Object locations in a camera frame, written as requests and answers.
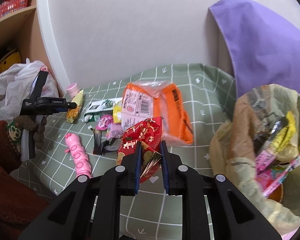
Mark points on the pink round jelly lid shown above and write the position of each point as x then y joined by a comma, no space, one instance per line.
104,122

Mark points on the wooden shelf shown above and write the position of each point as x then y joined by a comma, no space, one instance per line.
23,30

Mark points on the pink plastic bottle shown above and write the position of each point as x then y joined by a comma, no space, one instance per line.
72,90

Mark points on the pink caterpillar toy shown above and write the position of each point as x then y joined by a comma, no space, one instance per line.
80,158

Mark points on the red yellow snack packet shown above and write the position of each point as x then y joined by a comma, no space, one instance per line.
271,178

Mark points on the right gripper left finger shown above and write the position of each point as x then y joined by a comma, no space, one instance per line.
122,180

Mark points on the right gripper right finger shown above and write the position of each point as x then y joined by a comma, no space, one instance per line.
182,180

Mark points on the gloved left hand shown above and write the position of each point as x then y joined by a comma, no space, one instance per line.
24,122

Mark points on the red yellow cone wrapper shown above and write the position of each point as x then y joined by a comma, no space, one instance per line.
73,114

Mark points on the yellow object on shelf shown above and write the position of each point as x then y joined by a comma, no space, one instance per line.
9,60

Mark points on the purple cloth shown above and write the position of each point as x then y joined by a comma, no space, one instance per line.
264,47

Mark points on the white plastic bag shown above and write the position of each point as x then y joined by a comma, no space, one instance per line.
16,84

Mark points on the red plastic basket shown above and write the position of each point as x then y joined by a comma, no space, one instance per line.
9,6

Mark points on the pink yellow snack wrapper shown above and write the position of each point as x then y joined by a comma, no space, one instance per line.
279,137

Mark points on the black crumpled wrapper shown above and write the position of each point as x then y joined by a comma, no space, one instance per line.
102,147

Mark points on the green white milk carton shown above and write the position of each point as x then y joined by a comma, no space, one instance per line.
97,109

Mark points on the yellow translucent trash bag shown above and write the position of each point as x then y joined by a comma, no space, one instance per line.
236,143

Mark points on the pale pink candy wrapper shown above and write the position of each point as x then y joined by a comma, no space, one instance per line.
114,131

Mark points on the dark red sleeve forearm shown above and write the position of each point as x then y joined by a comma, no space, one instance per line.
19,205

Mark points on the red festive paper cup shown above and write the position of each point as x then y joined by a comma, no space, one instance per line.
148,133

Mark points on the large orange snack bag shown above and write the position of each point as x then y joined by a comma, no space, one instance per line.
150,99

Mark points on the yellow orange small packet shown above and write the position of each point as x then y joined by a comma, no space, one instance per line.
117,114

